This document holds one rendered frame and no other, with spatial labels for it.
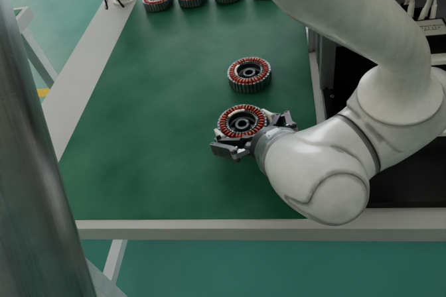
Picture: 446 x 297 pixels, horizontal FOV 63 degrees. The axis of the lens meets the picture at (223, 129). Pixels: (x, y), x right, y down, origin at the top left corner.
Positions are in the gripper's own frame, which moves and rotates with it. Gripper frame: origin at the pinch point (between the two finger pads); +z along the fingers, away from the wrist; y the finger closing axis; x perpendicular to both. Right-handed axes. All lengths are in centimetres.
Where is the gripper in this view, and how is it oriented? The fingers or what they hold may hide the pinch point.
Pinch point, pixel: (243, 126)
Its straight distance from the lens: 82.3
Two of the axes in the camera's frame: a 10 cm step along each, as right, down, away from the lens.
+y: -9.1, 3.8, -1.4
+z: -2.4, -2.2, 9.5
